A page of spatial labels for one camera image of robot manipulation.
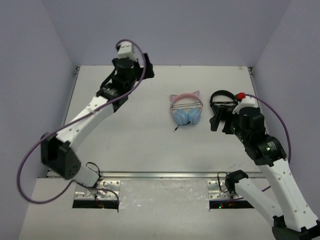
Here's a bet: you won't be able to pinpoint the aluminium table edge rail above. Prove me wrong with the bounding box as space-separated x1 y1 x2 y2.
47 171 266 179

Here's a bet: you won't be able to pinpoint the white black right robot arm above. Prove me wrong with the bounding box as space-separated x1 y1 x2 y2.
225 106 320 240

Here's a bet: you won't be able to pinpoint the metal mounting bracket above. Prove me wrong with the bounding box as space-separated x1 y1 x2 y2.
207 179 242 201
74 179 121 201

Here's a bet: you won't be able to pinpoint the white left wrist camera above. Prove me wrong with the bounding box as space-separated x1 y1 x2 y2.
116 41 137 62

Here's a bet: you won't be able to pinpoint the pink blue cat-ear headphones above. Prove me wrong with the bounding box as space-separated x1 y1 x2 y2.
169 90 203 127

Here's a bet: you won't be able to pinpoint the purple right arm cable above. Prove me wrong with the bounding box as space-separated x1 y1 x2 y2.
246 93 293 201

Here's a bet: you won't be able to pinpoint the right metal mounting bracket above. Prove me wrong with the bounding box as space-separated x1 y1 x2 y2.
207 179 242 201

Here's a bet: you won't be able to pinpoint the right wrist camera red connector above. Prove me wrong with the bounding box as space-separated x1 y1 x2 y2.
232 92 256 115

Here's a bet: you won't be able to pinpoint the short black base cable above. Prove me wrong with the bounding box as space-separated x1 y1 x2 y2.
86 162 104 181
217 171 237 196

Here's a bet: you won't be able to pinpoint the left metal mounting bracket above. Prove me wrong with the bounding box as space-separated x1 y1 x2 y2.
74 179 121 201

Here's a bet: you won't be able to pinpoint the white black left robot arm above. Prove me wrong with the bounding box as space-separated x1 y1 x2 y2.
40 53 155 188

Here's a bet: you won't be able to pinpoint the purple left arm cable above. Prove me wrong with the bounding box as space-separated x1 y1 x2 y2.
16 39 147 204

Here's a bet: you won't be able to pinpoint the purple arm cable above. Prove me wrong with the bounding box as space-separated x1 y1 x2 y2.
246 93 293 201
16 39 147 204

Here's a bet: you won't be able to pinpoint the black headphones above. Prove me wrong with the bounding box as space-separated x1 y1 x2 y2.
209 90 238 114

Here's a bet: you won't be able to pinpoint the short black left base cable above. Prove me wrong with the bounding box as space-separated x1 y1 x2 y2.
86 162 104 181

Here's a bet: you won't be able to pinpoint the thin black audio cable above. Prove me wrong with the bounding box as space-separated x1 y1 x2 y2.
169 101 203 133

